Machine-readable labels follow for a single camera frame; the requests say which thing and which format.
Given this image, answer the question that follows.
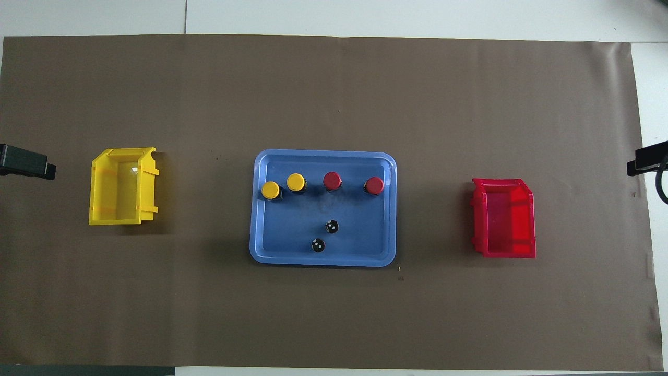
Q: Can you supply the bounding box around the red plastic storage bin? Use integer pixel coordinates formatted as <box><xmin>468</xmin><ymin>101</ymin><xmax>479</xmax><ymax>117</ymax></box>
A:
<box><xmin>470</xmin><ymin>178</ymin><xmax>537</xmax><ymax>259</ymax></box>

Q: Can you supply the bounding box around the blue plastic tray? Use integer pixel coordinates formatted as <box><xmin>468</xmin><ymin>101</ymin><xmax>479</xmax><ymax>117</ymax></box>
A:
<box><xmin>249</xmin><ymin>149</ymin><xmax>397</xmax><ymax>268</ymax></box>

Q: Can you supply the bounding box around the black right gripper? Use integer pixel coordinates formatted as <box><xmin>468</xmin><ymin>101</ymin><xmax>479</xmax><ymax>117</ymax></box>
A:
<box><xmin>627</xmin><ymin>140</ymin><xmax>668</xmax><ymax>177</ymax></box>

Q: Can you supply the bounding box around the yellow plastic storage bin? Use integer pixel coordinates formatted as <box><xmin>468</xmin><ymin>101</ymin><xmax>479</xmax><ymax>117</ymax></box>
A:
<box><xmin>89</xmin><ymin>147</ymin><xmax>160</xmax><ymax>226</ymax></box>

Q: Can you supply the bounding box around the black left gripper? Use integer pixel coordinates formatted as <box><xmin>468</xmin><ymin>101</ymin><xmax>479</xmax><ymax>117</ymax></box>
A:
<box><xmin>0</xmin><ymin>144</ymin><xmax>57</xmax><ymax>181</ymax></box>

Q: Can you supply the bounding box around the brown paper table mat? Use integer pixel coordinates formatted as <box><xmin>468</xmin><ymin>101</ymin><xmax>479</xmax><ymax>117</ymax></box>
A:
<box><xmin>0</xmin><ymin>34</ymin><xmax>663</xmax><ymax>371</ymax></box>

